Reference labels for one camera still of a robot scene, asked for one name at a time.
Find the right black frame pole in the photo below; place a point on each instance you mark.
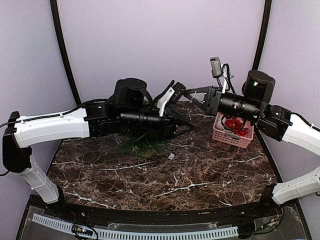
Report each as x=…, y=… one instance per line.
x=260, y=30

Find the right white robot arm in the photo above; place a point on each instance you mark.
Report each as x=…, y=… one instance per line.
x=275, y=122

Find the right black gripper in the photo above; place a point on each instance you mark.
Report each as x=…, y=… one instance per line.
x=210, y=109

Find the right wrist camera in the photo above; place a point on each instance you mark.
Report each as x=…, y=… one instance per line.
x=222, y=74

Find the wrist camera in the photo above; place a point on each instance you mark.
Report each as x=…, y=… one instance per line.
x=222, y=74
x=172, y=93

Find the white perforated cable duct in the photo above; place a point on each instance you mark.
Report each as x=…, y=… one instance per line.
x=98, y=233

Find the red ball ornament cluster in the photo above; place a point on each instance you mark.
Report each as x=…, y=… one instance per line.
x=237, y=126

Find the black frame pole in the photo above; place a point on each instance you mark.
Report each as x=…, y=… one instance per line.
x=63, y=50
x=260, y=30

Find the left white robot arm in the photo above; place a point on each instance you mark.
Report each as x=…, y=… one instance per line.
x=21, y=133

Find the small green christmas tree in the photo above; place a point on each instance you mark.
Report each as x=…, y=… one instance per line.
x=141, y=142

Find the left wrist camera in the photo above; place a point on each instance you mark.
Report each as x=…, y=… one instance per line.
x=172, y=93

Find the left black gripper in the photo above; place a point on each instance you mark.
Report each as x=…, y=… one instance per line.
x=167, y=130

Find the left black frame pole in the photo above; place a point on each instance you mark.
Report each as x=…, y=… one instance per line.
x=63, y=50

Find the pink plastic basket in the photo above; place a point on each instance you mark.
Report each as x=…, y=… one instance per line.
x=222, y=134

